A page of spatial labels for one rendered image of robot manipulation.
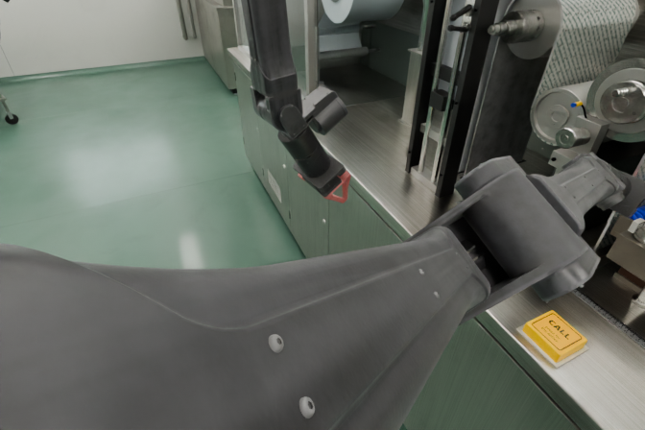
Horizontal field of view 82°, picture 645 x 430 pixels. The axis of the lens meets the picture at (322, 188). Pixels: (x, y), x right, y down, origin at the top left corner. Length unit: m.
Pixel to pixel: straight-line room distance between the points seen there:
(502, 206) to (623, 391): 0.55
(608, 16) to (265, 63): 0.76
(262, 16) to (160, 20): 5.39
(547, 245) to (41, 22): 5.93
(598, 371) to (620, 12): 0.73
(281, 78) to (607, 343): 0.72
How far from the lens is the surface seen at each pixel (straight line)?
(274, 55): 0.57
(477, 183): 0.32
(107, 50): 6.00
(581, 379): 0.79
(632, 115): 0.85
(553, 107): 0.96
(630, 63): 0.87
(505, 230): 0.31
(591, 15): 1.02
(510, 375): 0.90
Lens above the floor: 1.49
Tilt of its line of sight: 34 degrees down
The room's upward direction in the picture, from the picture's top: straight up
